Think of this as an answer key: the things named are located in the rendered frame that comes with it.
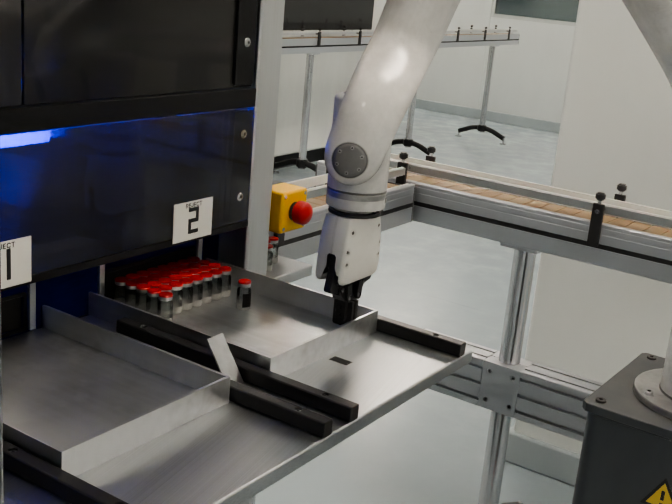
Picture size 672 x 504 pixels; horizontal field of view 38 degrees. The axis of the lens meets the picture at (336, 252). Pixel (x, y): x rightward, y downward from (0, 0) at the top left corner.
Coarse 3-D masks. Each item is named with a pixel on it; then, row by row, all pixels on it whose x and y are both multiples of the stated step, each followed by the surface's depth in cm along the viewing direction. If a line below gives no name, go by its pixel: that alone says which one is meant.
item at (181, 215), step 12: (180, 204) 143; (192, 204) 145; (204, 204) 147; (180, 216) 143; (192, 216) 145; (204, 216) 148; (180, 228) 144; (192, 228) 146; (204, 228) 148; (180, 240) 144
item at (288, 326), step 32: (256, 288) 158; (288, 288) 154; (160, 320) 135; (192, 320) 144; (224, 320) 145; (256, 320) 147; (288, 320) 148; (320, 320) 149; (352, 320) 141; (256, 352) 126; (288, 352) 128; (320, 352) 135
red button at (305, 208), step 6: (300, 204) 164; (306, 204) 164; (294, 210) 164; (300, 210) 164; (306, 210) 164; (312, 210) 166; (294, 216) 164; (300, 216) 164; (306, 216) 164; (294, 222) 165; (300, 222) 164; (306, 222) 165
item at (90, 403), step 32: (64, 320) 134; (32, 352) 128; (64, 352) 129; (96, 352) 130; (128, 352) 128; (160, 352) 124; (32, 384) 119; (64, 384) 120; (96, 384) 121; (128, 384) 121; (160, 384) 122; (192, 384) 122; (224, 384) 118; (32, 416) 111; (64, 416) 112; (96, 416) 113; (128, 416) 113; (160, 416) 109; (192, 416) 114; (32, 448) 100; (64, 448) 98; (96, 448) 102; (128, 448) 106
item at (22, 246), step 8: (8, 240) 118; (16, 240) 119; (24, 240) 120; (0, 248) 118; (8, 248) 119; (16, 248) 120; (24, 248) 121; (0, 256) 118; (16, 256) 120; (24, 256) 121; (16, 264) 120; (24, 264) 121; (16, 272) 120; (24, 272) 121; (8, 280) 120; (16, 280) 121; (24, 280) 122
